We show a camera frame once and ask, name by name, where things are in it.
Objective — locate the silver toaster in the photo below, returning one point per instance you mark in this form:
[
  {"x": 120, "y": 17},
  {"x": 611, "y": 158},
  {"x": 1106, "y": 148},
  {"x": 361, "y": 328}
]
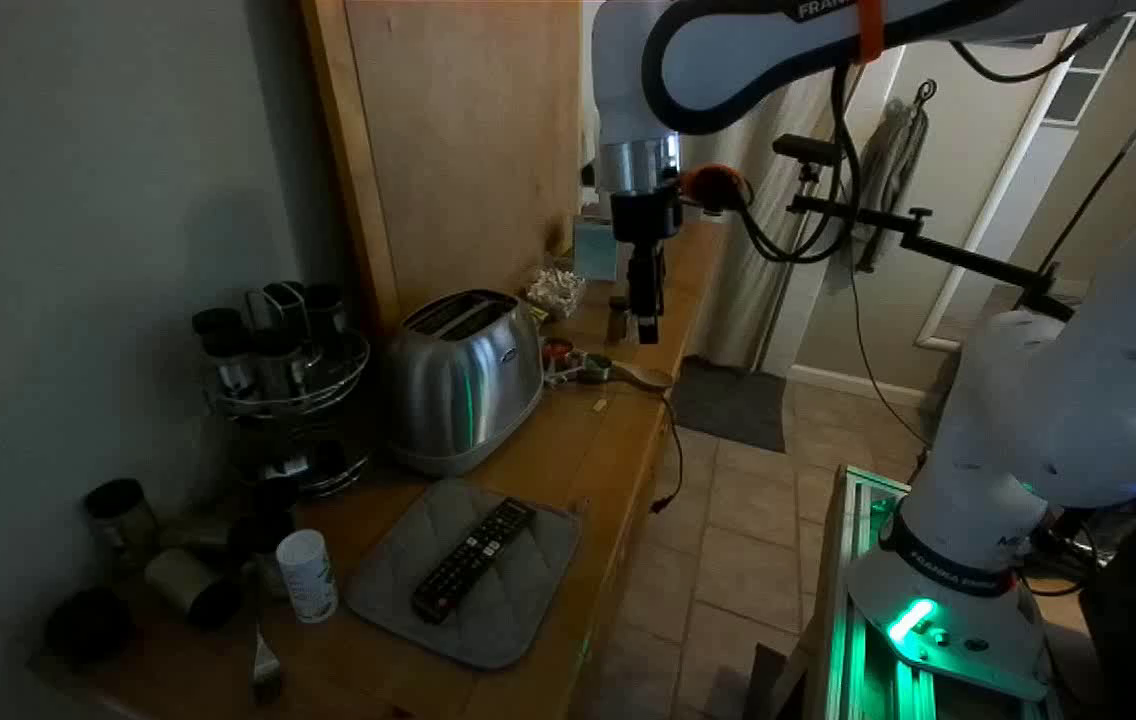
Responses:
[{"x": 463, "y": 385}]

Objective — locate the white pill bottle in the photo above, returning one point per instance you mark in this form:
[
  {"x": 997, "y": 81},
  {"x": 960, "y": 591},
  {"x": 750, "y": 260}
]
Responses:
[{"x": 311, "y": 581}]

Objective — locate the green lit robot stand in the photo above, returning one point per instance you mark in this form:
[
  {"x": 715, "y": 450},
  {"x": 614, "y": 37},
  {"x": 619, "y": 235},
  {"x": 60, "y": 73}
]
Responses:
[{"x": 952, "y": 641}]

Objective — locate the black remote control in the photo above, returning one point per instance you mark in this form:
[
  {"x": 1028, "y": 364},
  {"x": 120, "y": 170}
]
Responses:
[{"x": 472, "y": 561}]

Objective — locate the metal cup with mixed candies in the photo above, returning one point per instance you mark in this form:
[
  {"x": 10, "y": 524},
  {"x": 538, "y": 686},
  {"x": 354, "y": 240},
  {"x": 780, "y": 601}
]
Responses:
[{"x": 594, "y": 364}]

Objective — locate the metal spice shaker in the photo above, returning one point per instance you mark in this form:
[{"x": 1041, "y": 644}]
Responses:
[{"x": 619, "y": 322}]

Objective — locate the blue tissue box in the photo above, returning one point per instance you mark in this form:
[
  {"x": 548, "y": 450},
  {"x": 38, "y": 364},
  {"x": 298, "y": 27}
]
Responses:
[{"x": 594, "y": 250}]

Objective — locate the lying metal tin can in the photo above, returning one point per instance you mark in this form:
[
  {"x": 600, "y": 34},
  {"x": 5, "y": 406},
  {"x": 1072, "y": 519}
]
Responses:
[{"x": 193, "y": 585}]

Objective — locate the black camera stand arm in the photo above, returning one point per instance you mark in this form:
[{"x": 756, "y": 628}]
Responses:
[{"x": 952, "y": 254}]

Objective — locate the wooden back panel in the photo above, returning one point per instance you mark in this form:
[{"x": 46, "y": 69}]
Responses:
[{"x": 472, "y": 147}]

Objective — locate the beige curtain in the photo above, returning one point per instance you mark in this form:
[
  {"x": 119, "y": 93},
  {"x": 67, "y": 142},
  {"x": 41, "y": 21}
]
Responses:
[{"x": 763, "y": 304}]

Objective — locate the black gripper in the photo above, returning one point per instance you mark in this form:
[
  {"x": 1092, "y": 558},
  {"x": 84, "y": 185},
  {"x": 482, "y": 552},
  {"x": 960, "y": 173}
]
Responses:
[{"x": 644, "y": 221}]

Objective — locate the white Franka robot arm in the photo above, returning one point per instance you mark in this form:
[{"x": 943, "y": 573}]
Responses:
[{"x": 1089, "y": 385}]

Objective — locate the upright metal tin can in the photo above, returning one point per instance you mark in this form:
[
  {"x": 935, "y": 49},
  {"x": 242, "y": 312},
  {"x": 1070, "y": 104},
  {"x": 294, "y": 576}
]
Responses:
[{"x": 114, "y": 519}]

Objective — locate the dark floor mat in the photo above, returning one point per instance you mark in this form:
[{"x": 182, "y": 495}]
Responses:
[{"x": 729, "y": 402}]

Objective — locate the black round bowl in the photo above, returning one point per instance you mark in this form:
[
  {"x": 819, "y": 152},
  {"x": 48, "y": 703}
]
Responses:
[{"x": 88, "y": 627}]

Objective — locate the grey cutting board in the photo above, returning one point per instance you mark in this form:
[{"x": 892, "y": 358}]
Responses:
[{"x": 520, "y": 601}]

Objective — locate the metal cup with red candies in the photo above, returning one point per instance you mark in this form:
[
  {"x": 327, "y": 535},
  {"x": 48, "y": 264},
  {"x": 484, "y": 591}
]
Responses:
[{"x": 557, "y": 363}]

